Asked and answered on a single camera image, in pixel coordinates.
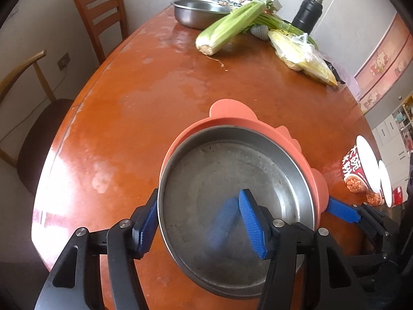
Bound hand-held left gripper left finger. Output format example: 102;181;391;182
34;188;160;310

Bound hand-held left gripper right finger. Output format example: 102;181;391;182
238;189;368;310

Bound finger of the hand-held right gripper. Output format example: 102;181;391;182
325;196;401;259

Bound red printed paper bowl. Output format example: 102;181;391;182
342;135;382;194
366;160;395;208

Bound round steel plate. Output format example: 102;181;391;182
157;127;316;300

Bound white storage cabinet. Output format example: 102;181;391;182
371;94;413;184

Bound black tongs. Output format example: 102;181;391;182
323;60;346;86

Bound dark-seated wooden armchair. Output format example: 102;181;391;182
0;49;76;197

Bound pink cartoon cat wardrobe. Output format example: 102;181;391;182
353;13;413;115

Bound plastic bag of corn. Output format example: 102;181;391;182
267;29;339;87

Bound foam-netted fruit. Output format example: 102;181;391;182
251;24;270;41

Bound black thermos flask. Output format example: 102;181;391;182
291;0;324;35

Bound long green vegetable stalks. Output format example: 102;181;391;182
255;13;318;47

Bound celery bunch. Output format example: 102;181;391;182
195;0;275;55

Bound steel basin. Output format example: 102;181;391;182
170;0;239;29

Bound wooden slat-back chair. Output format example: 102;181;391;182
74;0;129;65

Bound wall socket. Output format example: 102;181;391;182
57;52;71;71

